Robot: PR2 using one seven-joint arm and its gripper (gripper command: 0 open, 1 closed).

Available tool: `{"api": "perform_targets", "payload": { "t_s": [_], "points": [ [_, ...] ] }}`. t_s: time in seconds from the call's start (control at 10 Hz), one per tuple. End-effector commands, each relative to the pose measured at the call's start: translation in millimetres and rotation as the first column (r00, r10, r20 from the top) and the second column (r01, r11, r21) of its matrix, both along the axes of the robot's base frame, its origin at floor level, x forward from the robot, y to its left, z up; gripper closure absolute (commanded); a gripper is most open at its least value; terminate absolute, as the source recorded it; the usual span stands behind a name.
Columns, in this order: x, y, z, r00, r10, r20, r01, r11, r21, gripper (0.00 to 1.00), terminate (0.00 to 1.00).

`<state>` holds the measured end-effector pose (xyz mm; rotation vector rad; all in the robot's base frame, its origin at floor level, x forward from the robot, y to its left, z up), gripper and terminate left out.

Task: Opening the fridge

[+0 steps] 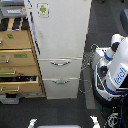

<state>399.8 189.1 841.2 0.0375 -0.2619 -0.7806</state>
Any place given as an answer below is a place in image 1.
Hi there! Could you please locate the grey device on cabinet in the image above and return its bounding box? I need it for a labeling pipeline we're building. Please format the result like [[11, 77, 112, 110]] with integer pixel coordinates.
[[0, 6, 26, 17]]

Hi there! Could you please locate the coiled cable on floor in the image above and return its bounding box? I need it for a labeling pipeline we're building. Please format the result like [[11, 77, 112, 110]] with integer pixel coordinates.
[[78, 43, 100, 94]]

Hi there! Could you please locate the green android sticker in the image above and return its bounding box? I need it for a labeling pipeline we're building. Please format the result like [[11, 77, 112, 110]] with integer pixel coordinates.
[[37, 3, 49, 18]]

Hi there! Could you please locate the white blue robot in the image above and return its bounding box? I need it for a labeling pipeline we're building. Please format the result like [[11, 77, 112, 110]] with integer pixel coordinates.
[[92, 34, 128, 106]]

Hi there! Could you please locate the upper fridge drawer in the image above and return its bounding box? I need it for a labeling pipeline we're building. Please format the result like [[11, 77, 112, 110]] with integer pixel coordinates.
[[38, 59, 82, 79]]

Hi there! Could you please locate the white fridge door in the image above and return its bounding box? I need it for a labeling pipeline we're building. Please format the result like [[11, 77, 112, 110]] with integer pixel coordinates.
[[24, 0, 92, 59]]

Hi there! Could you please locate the wooden drawer cabinet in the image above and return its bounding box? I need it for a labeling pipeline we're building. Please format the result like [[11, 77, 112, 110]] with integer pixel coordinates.
[[0, 17, 45, 97]]

